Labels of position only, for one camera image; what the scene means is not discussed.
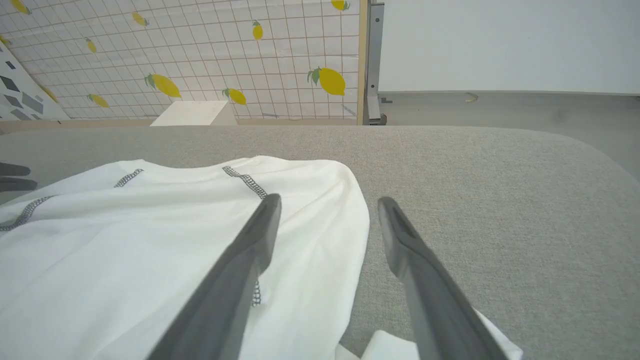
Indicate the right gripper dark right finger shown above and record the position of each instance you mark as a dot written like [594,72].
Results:
[435,300]

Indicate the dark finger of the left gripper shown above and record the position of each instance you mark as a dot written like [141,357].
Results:
[15,185]
[12,169]

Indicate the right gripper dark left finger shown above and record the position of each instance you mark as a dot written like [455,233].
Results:
[225,295]

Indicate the white garment with grey stitching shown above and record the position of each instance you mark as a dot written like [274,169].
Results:
[125,260]

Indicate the white panel with grey shapes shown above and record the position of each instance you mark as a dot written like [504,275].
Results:
[20,95]

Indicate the white box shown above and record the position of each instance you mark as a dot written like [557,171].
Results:
[192,112]

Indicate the small yellow floor scrap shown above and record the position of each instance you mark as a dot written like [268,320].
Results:
[471,97]

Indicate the lemon print grid panel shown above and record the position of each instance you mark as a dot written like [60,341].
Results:
[210,50]

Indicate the grey metal stand post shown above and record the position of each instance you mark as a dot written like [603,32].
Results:
[374,60]

